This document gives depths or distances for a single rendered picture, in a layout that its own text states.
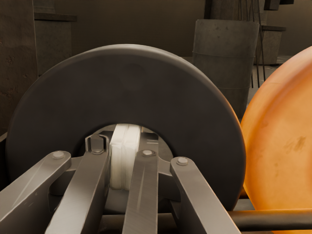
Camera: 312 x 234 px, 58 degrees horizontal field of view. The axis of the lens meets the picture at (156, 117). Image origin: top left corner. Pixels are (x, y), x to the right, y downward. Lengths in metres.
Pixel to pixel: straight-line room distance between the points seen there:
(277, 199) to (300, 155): 0.03
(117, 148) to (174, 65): 0.06
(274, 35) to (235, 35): 5.37
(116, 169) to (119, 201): 0.05
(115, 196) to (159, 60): 0.11
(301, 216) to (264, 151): 0.04
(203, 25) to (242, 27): 0.33
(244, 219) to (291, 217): 0.03
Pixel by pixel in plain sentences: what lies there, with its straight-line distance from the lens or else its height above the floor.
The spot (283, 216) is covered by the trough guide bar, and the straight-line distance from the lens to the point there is 0.19.
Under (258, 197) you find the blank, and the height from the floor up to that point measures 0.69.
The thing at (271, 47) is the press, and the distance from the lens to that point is 7.92.
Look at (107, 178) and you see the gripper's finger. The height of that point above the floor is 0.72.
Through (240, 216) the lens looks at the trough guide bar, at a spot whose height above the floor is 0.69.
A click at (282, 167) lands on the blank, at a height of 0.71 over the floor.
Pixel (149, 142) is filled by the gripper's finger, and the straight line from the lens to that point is 0.17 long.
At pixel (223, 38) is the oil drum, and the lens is 2.56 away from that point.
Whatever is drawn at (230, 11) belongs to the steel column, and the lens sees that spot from 4.28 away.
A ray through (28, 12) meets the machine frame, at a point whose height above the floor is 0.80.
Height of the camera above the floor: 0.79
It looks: 18 degrees down
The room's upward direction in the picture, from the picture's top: 3 degrees clockwise
